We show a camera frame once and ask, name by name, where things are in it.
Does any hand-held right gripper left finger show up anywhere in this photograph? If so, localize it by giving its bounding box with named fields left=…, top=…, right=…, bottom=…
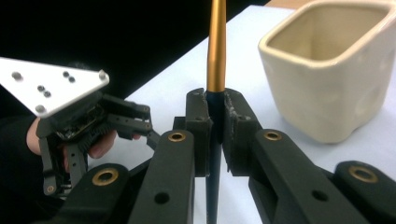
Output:
left=173, top=88, right=215, bottom=178

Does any cream ceramic square cup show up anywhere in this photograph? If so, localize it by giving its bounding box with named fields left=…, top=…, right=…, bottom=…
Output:
left=257, top=0, right=396, bottom=145

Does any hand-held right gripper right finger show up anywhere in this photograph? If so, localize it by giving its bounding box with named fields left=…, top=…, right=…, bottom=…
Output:
left=221, top=88, right=264, bottom=178

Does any dark green and gold pen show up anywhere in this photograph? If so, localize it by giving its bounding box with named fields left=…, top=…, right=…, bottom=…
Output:
left=205, top=0, right=228, bottom=224

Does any black curtain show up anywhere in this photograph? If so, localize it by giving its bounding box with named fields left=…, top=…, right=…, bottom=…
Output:
left=0, top=0, right=272, bottom=119

